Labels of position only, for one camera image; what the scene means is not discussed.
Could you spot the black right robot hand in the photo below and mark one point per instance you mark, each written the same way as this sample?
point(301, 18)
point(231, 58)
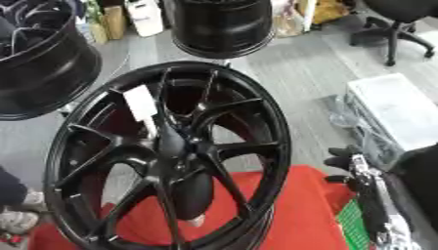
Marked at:
point(342, 158)

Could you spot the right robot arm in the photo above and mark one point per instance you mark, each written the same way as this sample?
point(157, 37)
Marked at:
point(373, 208)

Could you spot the large black spoked wheel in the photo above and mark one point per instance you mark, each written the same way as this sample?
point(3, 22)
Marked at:
point(171, 153)

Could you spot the black wheel barrel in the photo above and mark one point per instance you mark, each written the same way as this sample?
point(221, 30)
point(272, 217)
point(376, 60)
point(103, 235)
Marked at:
point(222, 26)

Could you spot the black wheel rim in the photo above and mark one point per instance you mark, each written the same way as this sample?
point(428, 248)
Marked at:
point(45, 65)

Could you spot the clear plastic bag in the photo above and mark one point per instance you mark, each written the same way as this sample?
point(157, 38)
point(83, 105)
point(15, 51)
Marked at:
point(365, 133)

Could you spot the white plastic storage box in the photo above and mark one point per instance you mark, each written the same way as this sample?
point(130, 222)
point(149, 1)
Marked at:
point(399, 107)

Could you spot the black office chair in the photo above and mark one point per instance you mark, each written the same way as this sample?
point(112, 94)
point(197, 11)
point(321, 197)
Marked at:
point(399, 22)

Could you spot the yellow bag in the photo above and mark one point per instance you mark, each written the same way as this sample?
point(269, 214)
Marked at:
point(329, 9)

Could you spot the white carton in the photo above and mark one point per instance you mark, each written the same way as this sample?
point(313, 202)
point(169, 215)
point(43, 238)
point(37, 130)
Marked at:
point(145, 16)

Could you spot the tan cardboard box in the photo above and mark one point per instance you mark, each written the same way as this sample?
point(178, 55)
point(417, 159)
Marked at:
point(115, 22)

